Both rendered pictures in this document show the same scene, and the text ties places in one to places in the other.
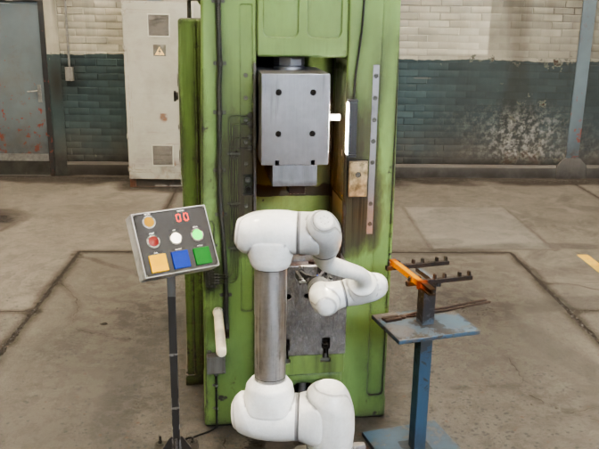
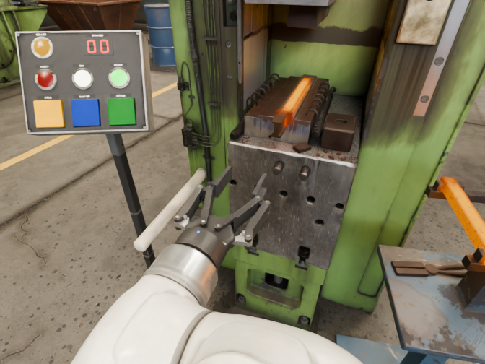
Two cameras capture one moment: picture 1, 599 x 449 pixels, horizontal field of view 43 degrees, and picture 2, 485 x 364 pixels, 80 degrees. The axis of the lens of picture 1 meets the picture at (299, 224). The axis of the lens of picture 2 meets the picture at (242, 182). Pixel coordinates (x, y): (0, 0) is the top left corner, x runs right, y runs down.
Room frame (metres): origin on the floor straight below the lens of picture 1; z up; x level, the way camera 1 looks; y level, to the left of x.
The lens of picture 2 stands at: (2.53, -0.27, 1.33)
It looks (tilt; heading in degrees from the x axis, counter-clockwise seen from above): 36 degrees down; 29
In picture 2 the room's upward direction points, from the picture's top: straight up
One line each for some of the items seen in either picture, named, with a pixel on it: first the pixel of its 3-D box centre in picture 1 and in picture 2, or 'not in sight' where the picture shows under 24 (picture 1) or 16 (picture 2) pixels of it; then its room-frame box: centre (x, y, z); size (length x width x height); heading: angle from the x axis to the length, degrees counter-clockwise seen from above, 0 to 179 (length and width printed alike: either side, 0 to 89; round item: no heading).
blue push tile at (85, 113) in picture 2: (180, 259); (86, 113); (3.01, 0.50, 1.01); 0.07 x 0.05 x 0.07; 123
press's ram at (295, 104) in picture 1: (299, 113); not in sight; (3.49, 0.01, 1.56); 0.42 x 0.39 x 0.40; 8
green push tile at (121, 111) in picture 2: (201, 256); (122, 112); (3.06, 0.42, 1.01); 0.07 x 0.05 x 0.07; 123
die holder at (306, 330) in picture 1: (298, 289); (298, 167); (3.50, 0.00, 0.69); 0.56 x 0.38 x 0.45; 8
